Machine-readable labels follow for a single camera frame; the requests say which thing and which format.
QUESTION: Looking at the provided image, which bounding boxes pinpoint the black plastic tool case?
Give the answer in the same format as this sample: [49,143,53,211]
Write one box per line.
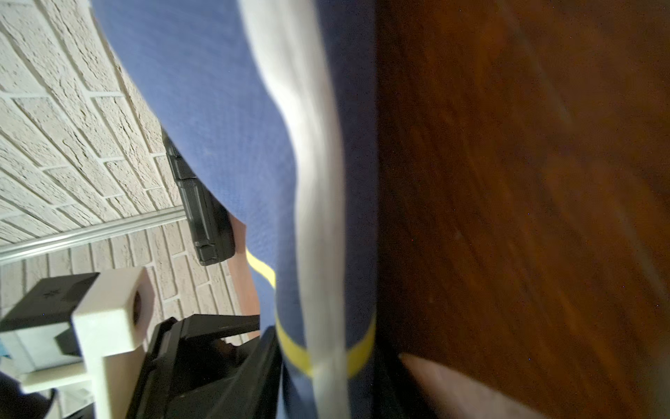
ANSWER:
[162,129,236,266]

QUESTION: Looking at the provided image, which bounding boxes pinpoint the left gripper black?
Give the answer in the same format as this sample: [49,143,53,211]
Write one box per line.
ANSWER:
[127,314,283,418]

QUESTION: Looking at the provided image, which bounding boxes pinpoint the blue checked pillowcase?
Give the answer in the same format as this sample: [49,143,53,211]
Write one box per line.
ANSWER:
[92,1,379,418]

